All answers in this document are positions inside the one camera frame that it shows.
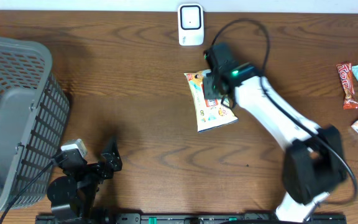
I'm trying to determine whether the yellow snack bag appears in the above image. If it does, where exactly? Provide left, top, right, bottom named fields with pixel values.
left=184, top=69, right=238, bottom=133

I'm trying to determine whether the red chocolate bar wrapper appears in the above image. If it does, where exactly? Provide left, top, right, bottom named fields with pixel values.
left=336, top=62, right=358, bottom=110

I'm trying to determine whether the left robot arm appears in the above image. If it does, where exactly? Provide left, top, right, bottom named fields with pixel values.
left=47, top=137, right=122, bottom=223

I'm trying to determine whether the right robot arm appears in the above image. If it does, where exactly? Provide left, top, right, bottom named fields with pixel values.
left=203, top=59, right=352, bottom=223

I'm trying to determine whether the white barcode scanner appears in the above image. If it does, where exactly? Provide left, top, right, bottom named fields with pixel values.
left=177, top=3, right=204, bottom=46

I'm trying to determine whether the grey plastic basket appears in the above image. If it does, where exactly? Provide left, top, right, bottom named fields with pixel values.
left=0, top=37, right=70, bottom=212

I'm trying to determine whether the black left camera cable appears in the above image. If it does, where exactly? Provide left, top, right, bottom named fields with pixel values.
left=0, top=158, right=57, bottom=224

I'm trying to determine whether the black camera cable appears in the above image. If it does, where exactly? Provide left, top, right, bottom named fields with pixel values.
left=209, top=17, right=358, bottom=206
left=0, top=158, right=57, bottom=224

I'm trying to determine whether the black right camera cable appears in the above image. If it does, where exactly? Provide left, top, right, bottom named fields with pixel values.
left=209, top=17, right=358, bottom=206

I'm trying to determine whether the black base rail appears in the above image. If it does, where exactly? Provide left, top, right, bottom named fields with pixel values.
left=35, top=212, right=347, bottom=224

